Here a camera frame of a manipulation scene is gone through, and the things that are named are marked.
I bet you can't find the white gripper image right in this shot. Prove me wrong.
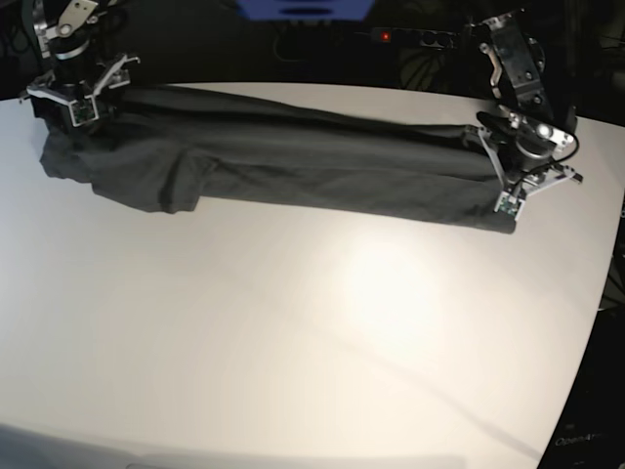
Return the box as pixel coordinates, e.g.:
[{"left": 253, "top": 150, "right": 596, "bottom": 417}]
[{"left": 465, "top": 124, "right": 584, "bottom": 219}]

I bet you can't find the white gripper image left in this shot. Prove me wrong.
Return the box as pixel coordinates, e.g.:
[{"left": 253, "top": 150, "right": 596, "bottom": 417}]
[{"left": 20, "top": 53, "right": 141, "bottom": 127}]

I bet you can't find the dark grey T-shirt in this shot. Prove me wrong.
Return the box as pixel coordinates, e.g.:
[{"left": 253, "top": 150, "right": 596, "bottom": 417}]
[{"left": 32, "top": 86, "right": 517, "bottom": 235}]

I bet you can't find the black power strip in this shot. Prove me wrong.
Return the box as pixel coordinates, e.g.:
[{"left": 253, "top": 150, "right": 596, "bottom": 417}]
[{"left": 370, "top": 27, "right": 459, "bottom": 50}]

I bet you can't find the black OpenArm case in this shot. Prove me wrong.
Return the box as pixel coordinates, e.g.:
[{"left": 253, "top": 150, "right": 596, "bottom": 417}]
[{"left": 538, "top": 307, "right": 624, "bottom": 469}]

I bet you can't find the blue plastic box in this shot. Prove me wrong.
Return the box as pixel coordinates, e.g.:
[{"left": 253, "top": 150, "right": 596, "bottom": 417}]
[{"left": 237, "top": 0, "right": 374, "bottom": 21}]

